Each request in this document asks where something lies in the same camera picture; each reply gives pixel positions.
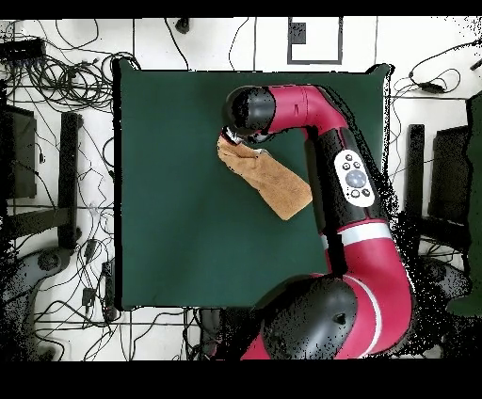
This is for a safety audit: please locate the orange terry towel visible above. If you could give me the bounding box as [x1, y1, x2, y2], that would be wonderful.
[217, 133, 313, 222]

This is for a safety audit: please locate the dark green table cloth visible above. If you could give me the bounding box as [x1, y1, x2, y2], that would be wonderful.
[112, 57, 394, 311]

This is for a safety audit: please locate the black upright bar stand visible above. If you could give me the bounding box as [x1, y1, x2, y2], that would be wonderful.
[407, 123, 426, 219]
[56, 111, 83, 250]

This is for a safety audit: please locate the narrow black power strip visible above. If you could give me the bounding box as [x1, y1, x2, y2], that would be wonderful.
[102, 259, 118, 323]

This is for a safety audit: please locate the black box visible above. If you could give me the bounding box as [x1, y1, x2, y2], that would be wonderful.
[0, 104, 38, 200]
[427, 125, 473, 227]

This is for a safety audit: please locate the black cross beam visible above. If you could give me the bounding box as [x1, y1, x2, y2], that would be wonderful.
[5, 206, 72, 238]

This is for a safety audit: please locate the grey office chair base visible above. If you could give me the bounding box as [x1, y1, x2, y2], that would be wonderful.
[0, 246, 74, 360]

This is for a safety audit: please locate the long black power strip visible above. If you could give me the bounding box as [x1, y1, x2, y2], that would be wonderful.
[0, 37, 47, 61]

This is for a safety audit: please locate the dark green curtain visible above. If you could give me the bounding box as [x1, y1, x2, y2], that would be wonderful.
[453, 89, 482, 317]

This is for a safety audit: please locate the thin black floor cable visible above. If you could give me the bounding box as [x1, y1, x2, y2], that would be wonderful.
[228, 17, 250, 72]
[164, 17, 190, 72]

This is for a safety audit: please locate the grey square floor frame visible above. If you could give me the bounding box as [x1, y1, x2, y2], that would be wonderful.
[286, 16, 345, 66]

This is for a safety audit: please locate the tangle of black cables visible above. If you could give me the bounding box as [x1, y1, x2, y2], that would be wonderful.
[7, 18, 142, 114]

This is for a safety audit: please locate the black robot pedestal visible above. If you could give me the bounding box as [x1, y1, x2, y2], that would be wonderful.
[199, 308, 265, 360]

